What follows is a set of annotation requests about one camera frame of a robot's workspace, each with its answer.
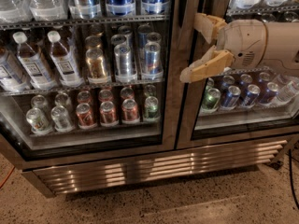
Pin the blue silver energy can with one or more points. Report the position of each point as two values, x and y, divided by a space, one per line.
151 66

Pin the steel fridge vent grille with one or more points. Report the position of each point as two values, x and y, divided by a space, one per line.
86 176

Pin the red soda can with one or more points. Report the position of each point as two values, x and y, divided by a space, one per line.
129 111
86 117
108 114

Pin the green can right compartment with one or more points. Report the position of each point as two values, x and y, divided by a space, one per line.
211 99

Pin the glass fridge door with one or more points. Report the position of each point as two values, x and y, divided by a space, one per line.
275 113
89 25

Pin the blue can right compartment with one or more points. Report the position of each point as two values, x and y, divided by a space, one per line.
230 98

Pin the clear water bottle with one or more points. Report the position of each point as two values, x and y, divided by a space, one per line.
49 10

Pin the green soda can left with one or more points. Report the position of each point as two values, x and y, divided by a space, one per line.
151 109

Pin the gold drink can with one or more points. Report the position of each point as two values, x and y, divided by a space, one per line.
97 66

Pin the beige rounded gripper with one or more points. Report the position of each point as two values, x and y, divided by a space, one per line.
244 42

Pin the silver drink can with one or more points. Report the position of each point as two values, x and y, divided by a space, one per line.
125 68

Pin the silver soda can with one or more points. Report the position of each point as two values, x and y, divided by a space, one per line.
62 120

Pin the white green soda can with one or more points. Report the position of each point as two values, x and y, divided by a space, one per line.
38 121

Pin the tea bottle white cap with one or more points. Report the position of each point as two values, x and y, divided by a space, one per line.
65 60
34 62

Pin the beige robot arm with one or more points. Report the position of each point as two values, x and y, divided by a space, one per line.
281 48

